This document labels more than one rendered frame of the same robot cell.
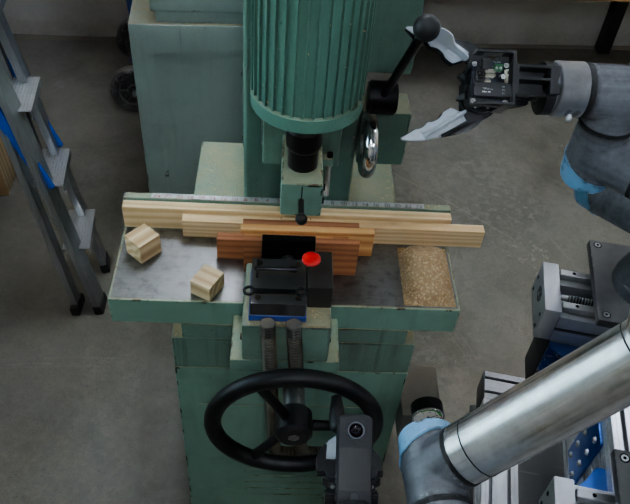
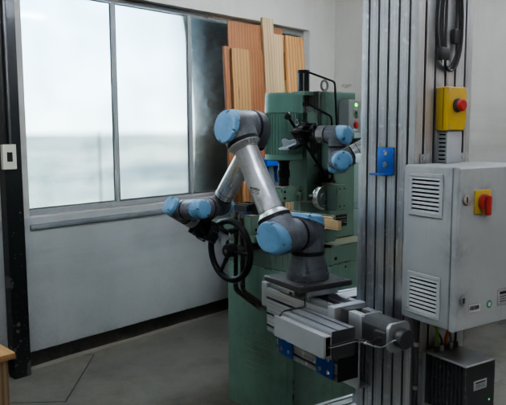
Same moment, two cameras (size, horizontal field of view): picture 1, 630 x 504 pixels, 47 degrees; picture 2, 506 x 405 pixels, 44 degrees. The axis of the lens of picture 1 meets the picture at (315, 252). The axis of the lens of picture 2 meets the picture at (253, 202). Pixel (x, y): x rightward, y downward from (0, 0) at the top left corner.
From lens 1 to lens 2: 246 cm
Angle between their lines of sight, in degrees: 59
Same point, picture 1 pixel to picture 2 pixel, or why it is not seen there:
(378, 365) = (283, 267)
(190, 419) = (230, 296)
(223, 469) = (238, 340)
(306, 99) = (270, 147)
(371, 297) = not seen: hidden behind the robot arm
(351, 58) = (283, 134)
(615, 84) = (329, 128)
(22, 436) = (206, 360)
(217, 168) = not seen: hidden behind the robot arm
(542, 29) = not seen: outside the picture
